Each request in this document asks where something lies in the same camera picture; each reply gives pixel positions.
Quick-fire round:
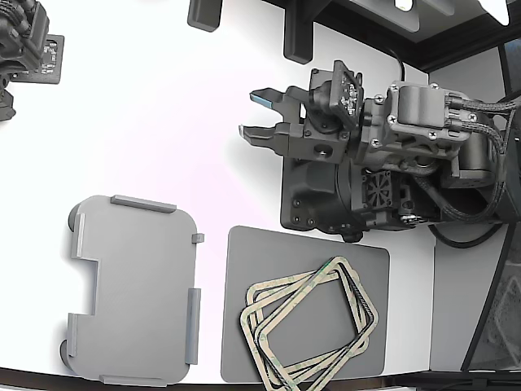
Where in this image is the beige adhesive rectangular frame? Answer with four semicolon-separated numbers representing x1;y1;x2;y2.
239;284;370;391
239;255;379;391
250;276;378;386
246;264;371;384

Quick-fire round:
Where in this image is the dark grey rounded block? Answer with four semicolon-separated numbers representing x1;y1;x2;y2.
186;0;223;32

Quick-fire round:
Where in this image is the thin black cable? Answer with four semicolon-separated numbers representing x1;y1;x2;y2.
388;47;407;83

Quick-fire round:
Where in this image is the black camera with circuit board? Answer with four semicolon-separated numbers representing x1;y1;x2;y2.
0;0;66;122

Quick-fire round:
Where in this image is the braided black cable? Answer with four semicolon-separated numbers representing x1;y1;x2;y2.
414;120;508;223
447;95;521;121

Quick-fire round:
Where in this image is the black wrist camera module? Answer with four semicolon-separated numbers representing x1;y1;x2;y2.
308;59;365;134

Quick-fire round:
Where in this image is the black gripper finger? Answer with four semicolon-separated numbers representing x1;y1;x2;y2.
248;85;307;123
239;121;304;158

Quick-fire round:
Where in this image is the dark grey rectangular mat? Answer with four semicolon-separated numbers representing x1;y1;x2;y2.
220;225;391;384

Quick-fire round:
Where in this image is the black upright post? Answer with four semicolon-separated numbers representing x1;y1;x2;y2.
282;0;315;63

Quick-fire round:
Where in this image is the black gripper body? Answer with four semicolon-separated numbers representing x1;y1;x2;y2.
287;97;367;165

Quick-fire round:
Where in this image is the smooth black looped cable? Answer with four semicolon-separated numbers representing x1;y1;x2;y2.
426;222;508;248

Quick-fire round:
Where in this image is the black diagonal strut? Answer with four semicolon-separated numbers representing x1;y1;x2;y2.
461;138;521;372

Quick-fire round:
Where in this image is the black frame structure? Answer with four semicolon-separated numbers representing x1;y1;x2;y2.
313;0;521;75

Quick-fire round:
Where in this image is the grey frame holder with legs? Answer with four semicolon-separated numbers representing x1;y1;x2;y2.
60;194;205;388

